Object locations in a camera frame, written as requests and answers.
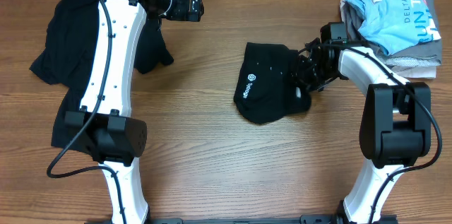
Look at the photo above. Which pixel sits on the white mesh folded shirt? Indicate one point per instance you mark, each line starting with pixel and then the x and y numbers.
pixel 416 70

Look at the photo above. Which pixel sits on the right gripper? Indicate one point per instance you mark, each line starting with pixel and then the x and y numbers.
pixel 318 85

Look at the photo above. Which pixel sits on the dark grey folded shirt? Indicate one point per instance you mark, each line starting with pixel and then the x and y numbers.
pixel 401 32

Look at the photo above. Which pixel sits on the light blue folded t-shirt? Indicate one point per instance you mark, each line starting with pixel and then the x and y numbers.
pixel 394 25

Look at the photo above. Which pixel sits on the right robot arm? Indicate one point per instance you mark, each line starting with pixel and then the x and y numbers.
pixel 396 122

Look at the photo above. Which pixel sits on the black shirt on pile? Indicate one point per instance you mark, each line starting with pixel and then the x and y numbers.
pixel 85 39

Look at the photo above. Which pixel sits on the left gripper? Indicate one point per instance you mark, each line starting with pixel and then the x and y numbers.
pixel 181 12

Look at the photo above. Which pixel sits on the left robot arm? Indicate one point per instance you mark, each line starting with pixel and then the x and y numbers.
pixel 103 127

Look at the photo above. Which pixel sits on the black t-shirt with logo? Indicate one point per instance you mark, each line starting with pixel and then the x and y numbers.
pixel 265 91

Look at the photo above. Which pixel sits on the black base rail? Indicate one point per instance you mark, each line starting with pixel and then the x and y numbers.
pixel 240 220

